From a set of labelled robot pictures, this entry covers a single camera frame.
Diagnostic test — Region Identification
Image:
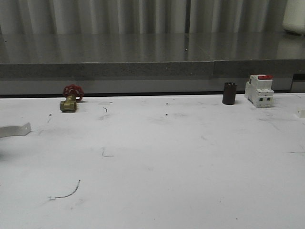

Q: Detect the white half pipe clamp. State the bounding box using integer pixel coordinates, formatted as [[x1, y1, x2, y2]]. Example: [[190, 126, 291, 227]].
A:
[[0, 122, 31, 138]]

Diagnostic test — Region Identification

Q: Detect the grey stone counter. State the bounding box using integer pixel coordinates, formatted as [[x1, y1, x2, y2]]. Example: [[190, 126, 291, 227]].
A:
[[0, 32, 305, 97]]

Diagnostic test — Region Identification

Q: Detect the dark brown pipe coupling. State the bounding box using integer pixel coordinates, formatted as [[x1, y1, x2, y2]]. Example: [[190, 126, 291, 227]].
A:
[[222, 82, 237, 105]]

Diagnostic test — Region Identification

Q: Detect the brass valve red handwheel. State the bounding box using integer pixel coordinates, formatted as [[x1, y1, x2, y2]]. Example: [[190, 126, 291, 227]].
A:
[[60, 84, 84, 112]]

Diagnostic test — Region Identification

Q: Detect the white container on counter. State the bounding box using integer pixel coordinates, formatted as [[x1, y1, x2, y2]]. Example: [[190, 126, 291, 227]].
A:
[[282, 0, 305, 35]]

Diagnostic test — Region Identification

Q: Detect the white circuit breaker red switch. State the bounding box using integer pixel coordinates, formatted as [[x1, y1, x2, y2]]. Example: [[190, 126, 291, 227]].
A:
[[244, 74, 274, 108]]

